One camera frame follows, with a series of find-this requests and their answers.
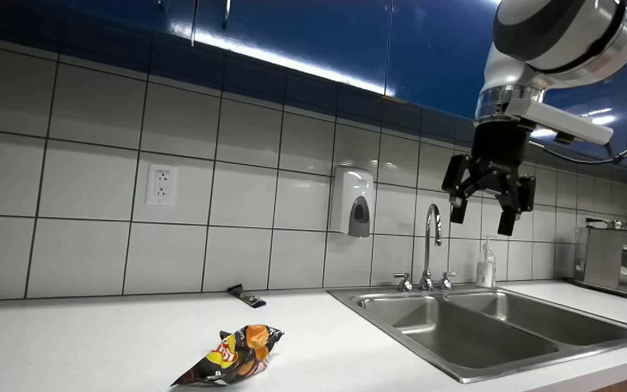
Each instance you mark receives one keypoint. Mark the countertop coffee machine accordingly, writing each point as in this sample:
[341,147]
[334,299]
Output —
[609,262]

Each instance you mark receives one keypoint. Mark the under-cabinet light strip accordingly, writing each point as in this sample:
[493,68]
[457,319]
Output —
[283,62]

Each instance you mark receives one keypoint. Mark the blue upper cabinets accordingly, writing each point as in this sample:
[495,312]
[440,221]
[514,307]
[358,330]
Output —
[328,35]

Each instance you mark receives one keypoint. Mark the clear soap pump bottle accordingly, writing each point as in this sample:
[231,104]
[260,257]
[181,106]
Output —
[487,270]

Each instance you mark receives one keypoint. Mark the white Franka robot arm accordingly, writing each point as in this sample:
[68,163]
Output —
[567,32]

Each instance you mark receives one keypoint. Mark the white wall soap dispenser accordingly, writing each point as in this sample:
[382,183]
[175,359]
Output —
[348,199]

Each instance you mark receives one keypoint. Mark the chrome gooseneck faucet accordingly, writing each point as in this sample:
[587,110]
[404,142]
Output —
[432,232]

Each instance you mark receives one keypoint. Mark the white wall power outlet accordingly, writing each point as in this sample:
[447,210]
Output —
[162,186]

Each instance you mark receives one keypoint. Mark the stainless steel double sink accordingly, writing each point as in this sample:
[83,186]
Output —
[474,334]

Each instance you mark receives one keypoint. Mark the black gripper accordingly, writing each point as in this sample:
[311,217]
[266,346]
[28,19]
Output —
[501,149]

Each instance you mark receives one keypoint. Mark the Lays chip bag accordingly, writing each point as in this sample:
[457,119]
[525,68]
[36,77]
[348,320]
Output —
[233,355]

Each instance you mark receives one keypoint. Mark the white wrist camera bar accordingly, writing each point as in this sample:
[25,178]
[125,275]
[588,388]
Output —
[561,119]

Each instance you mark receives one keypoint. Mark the small black bar object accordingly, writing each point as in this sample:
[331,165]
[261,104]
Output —
[244,295]

